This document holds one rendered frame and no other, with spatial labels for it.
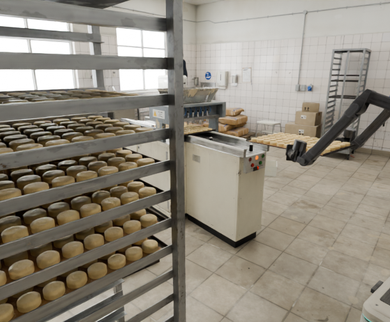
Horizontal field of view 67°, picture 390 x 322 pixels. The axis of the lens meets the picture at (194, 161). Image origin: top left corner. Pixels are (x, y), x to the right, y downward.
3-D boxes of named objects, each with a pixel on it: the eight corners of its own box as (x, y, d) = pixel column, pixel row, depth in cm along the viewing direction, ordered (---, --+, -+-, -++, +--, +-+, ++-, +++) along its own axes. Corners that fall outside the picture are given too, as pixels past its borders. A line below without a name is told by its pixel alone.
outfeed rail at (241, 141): (145, 121, 394) (144, 115, 392) (147, 121, 396) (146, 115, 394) (267, 151, 245) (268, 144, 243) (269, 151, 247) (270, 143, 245)
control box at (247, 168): (242, 172, 237) (243, 156, 233) (262, 167, 252) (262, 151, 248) (246, 174, 234) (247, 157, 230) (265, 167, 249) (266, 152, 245)
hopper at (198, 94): (157, 103, 287) (156, 88, 283) (200, 99, 321) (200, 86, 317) (173, 105, 266) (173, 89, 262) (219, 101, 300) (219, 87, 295)
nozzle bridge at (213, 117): (150, 138, 294) (148, 103, 284) (205, 129, 337) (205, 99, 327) (168, 144, 269) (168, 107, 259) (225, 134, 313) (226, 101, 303)
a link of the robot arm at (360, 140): (399, 104, 171) (408, 101, 176) (390, 98, 173) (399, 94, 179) (352, 153, 203) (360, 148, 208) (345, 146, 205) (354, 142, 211)
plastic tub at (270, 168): (276, 177, 431) (277, 166, 426) (260, 176, 436) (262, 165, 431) (276, 170, 459) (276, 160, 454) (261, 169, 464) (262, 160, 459)
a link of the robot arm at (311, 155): (361, 108, 140) (369, 109, 148) (352, 100, 143) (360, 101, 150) (301, 168, 165) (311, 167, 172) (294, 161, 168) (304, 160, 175)
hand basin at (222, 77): (226, 117, 732) (228, 71, 700) (217, 119, 704) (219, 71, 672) (196, 113, 792) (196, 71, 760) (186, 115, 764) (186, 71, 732)
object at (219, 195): (185, 220, 306) (184, 135, 280) (210, 211, 327) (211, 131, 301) (235, 251, 254) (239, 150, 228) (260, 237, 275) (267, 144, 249)
